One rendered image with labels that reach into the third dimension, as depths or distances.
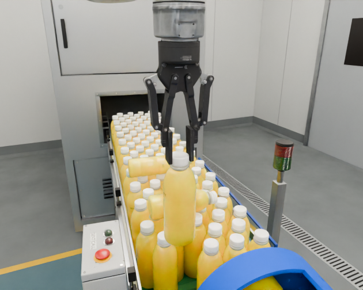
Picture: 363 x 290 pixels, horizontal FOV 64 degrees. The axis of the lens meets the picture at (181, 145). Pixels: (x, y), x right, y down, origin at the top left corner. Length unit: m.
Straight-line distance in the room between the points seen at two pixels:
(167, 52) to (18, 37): 4.13
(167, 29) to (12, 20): 4.14
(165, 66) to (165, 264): 0.53
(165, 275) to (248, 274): 0.36
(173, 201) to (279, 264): 0.23
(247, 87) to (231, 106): 0.47
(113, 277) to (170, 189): 0.28
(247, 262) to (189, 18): 0.43
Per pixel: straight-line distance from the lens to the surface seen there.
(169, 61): 0.52
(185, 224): 0.65
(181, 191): 0.60
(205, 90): 0.57
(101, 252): 0.79
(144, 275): 0.95
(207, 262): 0.81
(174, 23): 0.51
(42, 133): 4.78
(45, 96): 4.65
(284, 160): 1.10
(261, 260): 0.58
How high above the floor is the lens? 1.61
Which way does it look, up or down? 20 degrees down
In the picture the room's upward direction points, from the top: straight up
